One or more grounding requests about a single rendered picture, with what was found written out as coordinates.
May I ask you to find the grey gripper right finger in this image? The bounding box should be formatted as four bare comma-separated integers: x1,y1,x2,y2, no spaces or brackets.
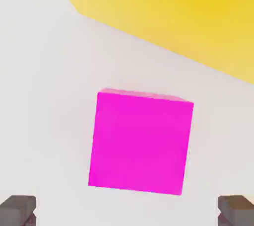
217,195,254,226

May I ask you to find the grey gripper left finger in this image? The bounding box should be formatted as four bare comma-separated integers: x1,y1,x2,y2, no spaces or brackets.
0,195,37,226

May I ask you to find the small magenta cube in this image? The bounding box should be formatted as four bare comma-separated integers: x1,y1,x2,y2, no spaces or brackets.
88,88,194,196

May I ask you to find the large yellow box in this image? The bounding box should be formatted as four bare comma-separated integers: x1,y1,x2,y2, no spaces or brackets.
49,0,254,85

